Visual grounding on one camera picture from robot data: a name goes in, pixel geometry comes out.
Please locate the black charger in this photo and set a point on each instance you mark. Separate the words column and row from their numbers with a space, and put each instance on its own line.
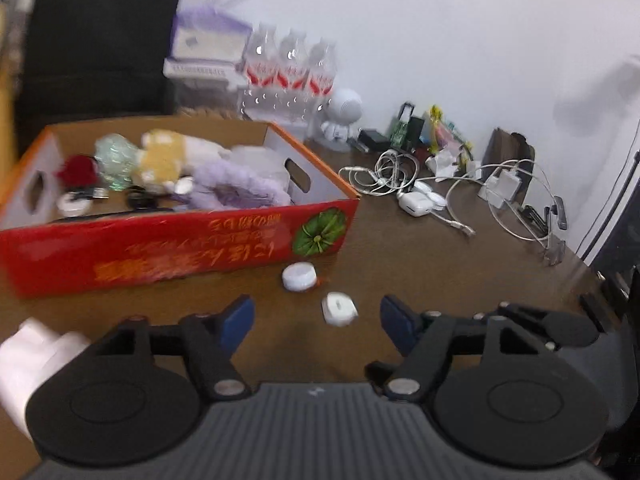
column 374, row 140

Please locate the iridescent plastic bag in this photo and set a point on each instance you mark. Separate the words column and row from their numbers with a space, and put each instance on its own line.
column 117, row 160

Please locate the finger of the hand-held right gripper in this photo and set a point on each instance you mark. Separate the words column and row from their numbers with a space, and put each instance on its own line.
column 570, row 330

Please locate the white charger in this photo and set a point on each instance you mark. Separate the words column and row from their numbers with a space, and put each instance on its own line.
column 500, row 187

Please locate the red cardboard box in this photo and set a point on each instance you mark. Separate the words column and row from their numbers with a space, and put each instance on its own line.
column 150, row 255

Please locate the white flat box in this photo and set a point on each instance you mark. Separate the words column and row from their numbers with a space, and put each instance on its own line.
column 205, row 71

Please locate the small white round case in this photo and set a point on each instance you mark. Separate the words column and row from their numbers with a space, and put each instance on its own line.
column 438, row 201
column 424, row 187

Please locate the clear snack bag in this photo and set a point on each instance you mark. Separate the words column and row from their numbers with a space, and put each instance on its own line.
column 207, row 100

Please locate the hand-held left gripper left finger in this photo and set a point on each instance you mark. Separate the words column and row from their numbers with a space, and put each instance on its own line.
column 236, row 325

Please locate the small white cap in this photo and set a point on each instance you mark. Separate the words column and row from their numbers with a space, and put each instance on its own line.
column 299, row 276
column 340, row 310
column 183, row 186

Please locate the white earbuds case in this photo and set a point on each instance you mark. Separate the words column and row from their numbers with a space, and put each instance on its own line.
column 415, row 205

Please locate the white cloth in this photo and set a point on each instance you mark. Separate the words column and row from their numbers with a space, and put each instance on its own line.
column 35, row 365

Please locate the glasses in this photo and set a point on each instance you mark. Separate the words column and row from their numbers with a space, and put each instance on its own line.
column 555, row 255

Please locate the red rose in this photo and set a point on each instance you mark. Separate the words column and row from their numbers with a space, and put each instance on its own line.
column 77, row 172

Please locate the black paper bag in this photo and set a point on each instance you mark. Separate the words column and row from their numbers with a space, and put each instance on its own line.
column 100, row 35

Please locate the white robot toy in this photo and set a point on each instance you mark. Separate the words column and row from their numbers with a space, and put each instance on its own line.
column 342, row 115

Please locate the light purple towel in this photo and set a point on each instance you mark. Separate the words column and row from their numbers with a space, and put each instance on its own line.
column 235, row 190

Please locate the purple white tissue pack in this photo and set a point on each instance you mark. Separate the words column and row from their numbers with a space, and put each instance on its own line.
column 210, row 35

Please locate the white round lid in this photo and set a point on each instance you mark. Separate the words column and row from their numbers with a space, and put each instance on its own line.
column 74, row 205

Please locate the beige plush toy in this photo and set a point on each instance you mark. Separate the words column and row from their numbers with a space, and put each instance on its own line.
column 165, row 155

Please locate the crumpled white tissue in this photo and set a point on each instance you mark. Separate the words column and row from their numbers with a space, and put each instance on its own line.
column 439, row 166

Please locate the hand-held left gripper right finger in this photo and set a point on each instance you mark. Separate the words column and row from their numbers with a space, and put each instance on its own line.
column 399, row 325

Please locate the green bottle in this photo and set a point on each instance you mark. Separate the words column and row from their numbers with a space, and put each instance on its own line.
column 400, row 130

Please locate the black stand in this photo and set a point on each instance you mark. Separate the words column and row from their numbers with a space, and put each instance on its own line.
column 416, row 132

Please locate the brown leather pouch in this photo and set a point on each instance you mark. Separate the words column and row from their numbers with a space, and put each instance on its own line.
column 510, row 150

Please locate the colourful snack packets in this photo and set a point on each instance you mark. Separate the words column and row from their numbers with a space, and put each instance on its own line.
column 447, row 132

